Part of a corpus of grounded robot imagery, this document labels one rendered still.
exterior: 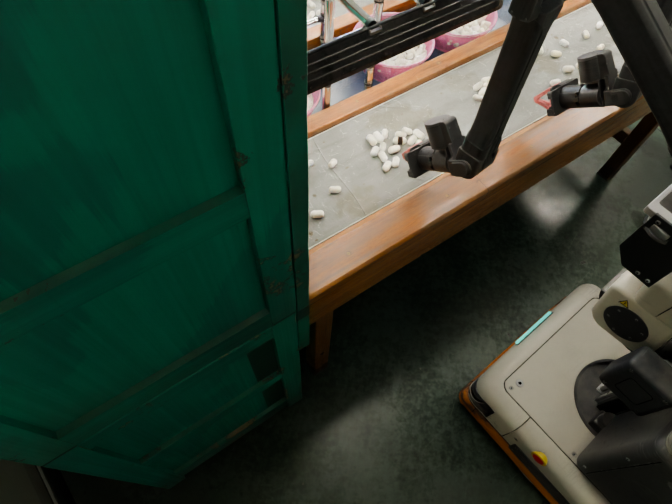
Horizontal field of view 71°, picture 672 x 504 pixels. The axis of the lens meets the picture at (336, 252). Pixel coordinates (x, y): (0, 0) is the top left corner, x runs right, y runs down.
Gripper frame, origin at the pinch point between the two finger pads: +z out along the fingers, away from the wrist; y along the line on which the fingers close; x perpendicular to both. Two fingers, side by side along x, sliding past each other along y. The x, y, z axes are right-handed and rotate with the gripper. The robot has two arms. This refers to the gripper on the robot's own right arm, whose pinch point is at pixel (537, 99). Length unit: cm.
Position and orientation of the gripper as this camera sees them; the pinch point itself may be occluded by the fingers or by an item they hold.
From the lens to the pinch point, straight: 146.8
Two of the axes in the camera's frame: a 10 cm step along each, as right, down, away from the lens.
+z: -4.6, -2.2, 8.6
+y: -8.2, 4.7, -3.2
